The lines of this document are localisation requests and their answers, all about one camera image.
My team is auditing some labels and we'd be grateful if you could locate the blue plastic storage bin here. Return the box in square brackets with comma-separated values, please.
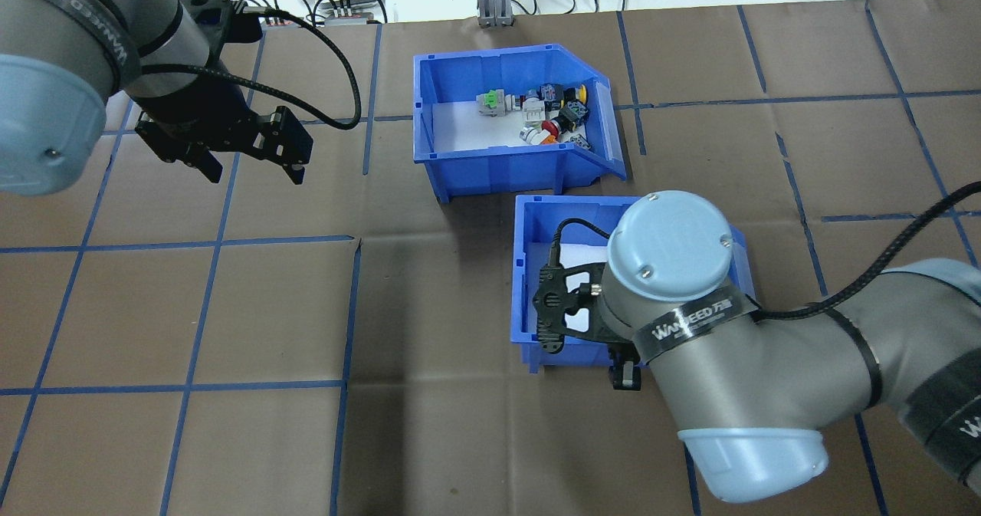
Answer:
[412, 43, 628, 205]
[510, 192, 756, 375]

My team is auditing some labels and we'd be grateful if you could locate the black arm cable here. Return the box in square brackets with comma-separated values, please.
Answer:
[548, 182, 981, 321]
[138, 8, 363, 131]

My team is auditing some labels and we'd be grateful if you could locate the grey connector box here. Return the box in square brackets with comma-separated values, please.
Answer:
[322, 4, 370, 28]

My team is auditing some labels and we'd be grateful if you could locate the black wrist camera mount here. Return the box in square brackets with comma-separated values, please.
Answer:
[533, 259, 610, 352]
[180, 0, 265, 45]

